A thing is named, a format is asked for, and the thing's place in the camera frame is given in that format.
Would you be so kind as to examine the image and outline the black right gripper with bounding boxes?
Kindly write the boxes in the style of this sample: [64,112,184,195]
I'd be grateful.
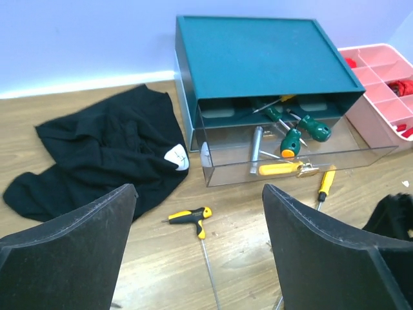
[363,193,412,241]

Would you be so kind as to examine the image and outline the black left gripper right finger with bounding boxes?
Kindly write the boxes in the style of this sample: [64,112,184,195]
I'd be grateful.
[262,184,412,309]

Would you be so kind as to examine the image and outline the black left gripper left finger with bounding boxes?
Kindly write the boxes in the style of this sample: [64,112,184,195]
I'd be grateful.
[1,184,138,309]

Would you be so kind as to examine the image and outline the yellow screwdriver large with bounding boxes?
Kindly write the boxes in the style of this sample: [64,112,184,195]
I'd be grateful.
[316,165,336,211]

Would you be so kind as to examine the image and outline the pink compartment tray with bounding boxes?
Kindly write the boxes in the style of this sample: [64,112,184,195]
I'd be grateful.
[339,43,412,152]

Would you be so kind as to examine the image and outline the small green screwdriver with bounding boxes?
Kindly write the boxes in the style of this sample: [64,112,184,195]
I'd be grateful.
[287,108,332,142]

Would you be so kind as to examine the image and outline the green screwdriver short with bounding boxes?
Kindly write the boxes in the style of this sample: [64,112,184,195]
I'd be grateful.
[280,128,301,158]

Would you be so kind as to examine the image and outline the clear drawer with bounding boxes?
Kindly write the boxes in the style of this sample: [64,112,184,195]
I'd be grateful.
[195,109,396,187]

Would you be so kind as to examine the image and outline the silver T-handle wrench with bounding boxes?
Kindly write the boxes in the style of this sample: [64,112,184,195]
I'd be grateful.
[250,126,280,176]

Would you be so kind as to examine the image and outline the green screwdriver long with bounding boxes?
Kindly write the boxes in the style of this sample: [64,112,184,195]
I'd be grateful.
[252,98,308,147]

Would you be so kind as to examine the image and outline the yellow screwdriver small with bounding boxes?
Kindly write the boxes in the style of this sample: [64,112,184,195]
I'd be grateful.
[253,95,295,114]

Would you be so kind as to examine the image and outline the teal drawer cabinet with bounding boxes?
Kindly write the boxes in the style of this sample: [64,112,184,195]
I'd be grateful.
[175,15,365,152]

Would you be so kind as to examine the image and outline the black cloth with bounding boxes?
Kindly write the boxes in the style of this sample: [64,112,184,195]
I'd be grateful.
[3,85,189,222]

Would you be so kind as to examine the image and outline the red block top compartment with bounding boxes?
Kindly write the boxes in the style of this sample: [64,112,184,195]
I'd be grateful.
[345,57,358,68]

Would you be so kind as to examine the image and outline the yellow black T-handle long driver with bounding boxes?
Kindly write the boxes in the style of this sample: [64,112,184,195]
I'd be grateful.
[162,207,221,309]

